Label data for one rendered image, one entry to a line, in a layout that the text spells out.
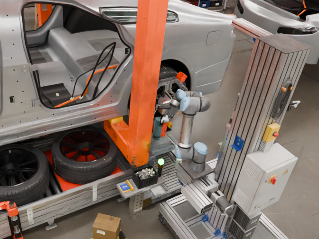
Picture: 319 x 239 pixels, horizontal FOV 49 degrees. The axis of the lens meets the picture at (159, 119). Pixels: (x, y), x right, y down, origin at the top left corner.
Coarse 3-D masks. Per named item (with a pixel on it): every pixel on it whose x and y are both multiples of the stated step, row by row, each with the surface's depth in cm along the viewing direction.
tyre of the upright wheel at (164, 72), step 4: (160, 64) 366; (164, 64) 369; (160, 68) 358; (164, 68) 360; (168, 68) 363; (172, 68) 372; (160, 72) 353; (164, 72) 354; (168, 72) 356; (172, 72) 360; (176, 72) 364; (160, 76) 353; (164, 76) 356; (168, 76) 359; (172, 76) 362; (184, 84) 379; (128, 104) 371; (128, 108) 381
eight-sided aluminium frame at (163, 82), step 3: (165, 78) 355; (168, 78) 356; (171, 78) 357; (174, 78) 357; (159, 81) 349; (162, 81) 353; (165, 81) 350; (168, 81) 351; (171, 81) 353; (174, 81) 356; (177, 81) 358; (159, 84) 347; (162, 84) 349; (165, 84) 351; (180, 84) 365; (180, 87) 372; (177, 111) 385; (174, 117) 388; (153, 120) 379; (153, 123) 374
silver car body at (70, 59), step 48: (0, 0) 254; (48, 0) 273; (96, 0) 288; (0, 48) 260; (48, 48) 448; (96, 48) 410; (192, 48) 357; (0, 96) 280; (48, 96) 362; (96, 96) 331; (0, 144) 300
